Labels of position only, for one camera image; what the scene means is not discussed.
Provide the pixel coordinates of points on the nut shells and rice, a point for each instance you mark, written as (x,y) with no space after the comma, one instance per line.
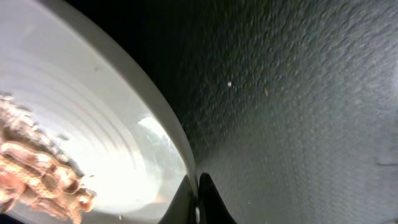
(34,170)

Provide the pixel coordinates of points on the round black serving tray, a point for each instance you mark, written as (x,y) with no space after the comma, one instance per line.
(290,106)

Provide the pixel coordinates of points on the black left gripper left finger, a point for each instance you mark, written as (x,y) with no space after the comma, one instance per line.
(182,206)

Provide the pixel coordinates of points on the grey round plate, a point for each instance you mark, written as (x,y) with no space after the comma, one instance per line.
(120,131)

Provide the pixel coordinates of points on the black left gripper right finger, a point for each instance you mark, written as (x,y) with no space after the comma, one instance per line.
(211,206)

